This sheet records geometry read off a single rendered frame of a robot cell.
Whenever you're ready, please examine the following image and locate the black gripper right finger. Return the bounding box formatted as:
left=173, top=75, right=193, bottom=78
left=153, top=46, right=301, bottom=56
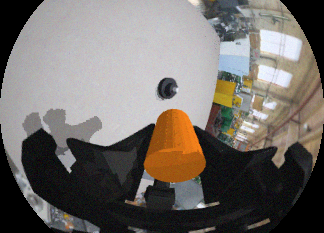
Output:
left=193, top=126, right=278, bottom=204

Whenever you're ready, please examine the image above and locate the black round pedestal with silver shaft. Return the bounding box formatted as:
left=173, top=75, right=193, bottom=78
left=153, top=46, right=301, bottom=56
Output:
left=158, top=78, right=179, bottom=99

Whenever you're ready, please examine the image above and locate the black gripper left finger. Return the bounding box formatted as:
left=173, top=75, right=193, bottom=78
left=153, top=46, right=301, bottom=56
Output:
left=66, top=123, right=155, bottom=201

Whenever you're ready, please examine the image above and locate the orange knob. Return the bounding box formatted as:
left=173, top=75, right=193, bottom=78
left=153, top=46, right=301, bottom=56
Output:
left=143, top=108, right=206, bottom=183

